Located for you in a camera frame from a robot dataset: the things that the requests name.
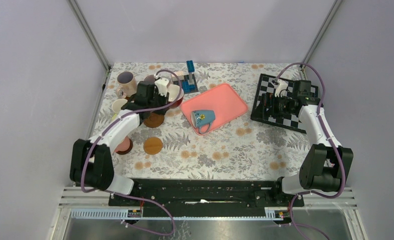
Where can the white cream cup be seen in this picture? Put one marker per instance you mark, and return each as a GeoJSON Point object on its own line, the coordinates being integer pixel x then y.
{"type": "Point", "coordinates": [174, 92]}

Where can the black white chessboard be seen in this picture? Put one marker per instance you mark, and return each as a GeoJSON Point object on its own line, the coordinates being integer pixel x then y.
{"type": "Point", "coordinates": [266, 85]}

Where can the mauve mug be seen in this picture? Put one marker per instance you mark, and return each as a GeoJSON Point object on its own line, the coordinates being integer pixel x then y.
{"type": "Point", "coordinates": [150, 79]}

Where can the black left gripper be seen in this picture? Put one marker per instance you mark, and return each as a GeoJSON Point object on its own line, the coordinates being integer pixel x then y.
{"type": "Point", "coordinates": [163, 99]}

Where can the yellow mug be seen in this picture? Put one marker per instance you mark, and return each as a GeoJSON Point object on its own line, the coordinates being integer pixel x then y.
{"type": "Point", "coordinates": [117, 105]}

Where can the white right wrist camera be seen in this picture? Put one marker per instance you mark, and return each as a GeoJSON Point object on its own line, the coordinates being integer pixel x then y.
{"type": "Point", "coordinates": [280, 88]}

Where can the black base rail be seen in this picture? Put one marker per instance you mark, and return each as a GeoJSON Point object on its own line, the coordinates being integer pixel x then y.
{"type": "Point", "coordinates": [207, 198]}

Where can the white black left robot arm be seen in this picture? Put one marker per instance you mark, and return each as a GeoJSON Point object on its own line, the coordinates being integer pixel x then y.
{"type": "Point", "coordinates": [92, 164]}

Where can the tall pink beige mug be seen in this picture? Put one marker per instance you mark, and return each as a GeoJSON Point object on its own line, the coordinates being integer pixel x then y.
{"type": "Point", "coordinates": [127, 85]}

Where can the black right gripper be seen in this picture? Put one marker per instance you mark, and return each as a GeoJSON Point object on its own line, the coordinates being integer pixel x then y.
{"type": "Point", "coordinates": [269, 100]}

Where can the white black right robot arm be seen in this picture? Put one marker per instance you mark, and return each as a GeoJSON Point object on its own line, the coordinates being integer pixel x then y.
{"type": "Point", "coordinates": [327, 163]}

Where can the light wooden coaster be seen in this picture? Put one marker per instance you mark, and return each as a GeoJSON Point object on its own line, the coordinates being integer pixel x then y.
{"type": "Point", "coordinates": [152, 145]}

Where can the dark brown wooden coaster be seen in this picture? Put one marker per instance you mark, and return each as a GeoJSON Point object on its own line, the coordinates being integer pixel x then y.
{"type": "Point", "coordinates": [154, 120]}

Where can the blue floral mug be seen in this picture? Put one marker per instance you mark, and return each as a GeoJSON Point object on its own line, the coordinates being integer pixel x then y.
{"type": "Point", "coordinates": [201, 118]}

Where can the pink plastic tray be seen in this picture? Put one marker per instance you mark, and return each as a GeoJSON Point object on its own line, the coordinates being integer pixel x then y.
{"type": "Point", "coordinates": [223, 100]}

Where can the building block model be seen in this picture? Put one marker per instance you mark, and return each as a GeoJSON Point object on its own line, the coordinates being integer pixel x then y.
{"type": "Point", "coordinates": [188, 79]}

